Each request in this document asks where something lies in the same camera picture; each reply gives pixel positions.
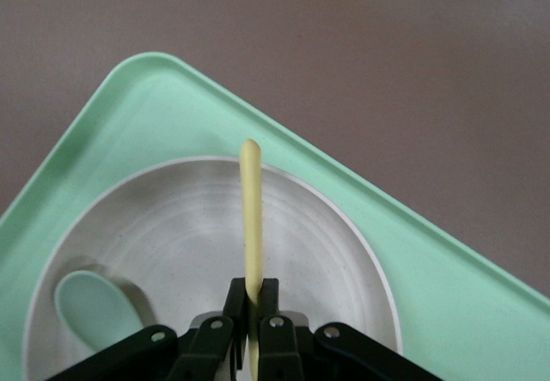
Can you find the yellow plastic fork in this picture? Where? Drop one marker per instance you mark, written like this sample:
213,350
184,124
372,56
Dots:
251,209

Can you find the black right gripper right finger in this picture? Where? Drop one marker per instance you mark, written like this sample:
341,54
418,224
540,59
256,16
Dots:
279,351

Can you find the mint green plastic spoon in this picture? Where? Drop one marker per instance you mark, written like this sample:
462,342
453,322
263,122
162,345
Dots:
90,299

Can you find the mint green rectangular tray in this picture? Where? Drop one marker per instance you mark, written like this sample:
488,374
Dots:
429,278

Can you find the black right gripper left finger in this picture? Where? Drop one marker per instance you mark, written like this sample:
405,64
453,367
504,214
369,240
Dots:
206,351

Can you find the round white plate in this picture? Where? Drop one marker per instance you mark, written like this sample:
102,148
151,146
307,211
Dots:
185,243

